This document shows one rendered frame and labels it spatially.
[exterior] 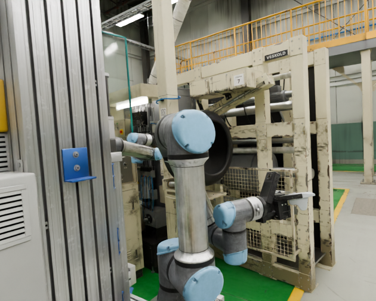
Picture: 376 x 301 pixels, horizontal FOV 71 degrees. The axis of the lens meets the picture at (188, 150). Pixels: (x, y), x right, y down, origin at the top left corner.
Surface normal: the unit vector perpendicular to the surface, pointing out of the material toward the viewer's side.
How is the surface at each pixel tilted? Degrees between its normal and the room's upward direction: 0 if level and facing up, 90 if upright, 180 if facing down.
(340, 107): 90
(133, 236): 90
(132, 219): 90
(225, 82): 90
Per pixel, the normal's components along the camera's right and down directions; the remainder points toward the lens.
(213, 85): -0.71, 0.08
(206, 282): 0.47, 0.15
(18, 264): 0.81, -0.02
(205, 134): 0.46, -0.11
